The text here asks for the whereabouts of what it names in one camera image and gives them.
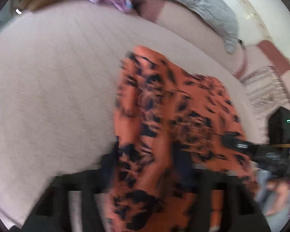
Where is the orange black floral garment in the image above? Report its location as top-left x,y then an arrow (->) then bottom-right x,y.
106,46 -> 255,231

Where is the person's right hand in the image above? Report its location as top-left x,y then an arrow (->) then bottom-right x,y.
254,169 -> 290,223

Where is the striped floral pillow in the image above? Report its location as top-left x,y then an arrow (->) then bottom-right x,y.
241,66 -> 290,120

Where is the pink maroon headboard cushion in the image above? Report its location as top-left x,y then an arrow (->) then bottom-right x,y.
137,0 -> 247,78

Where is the grey quilted blanket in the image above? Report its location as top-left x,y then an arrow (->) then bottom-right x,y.
173,0 -> 238,55

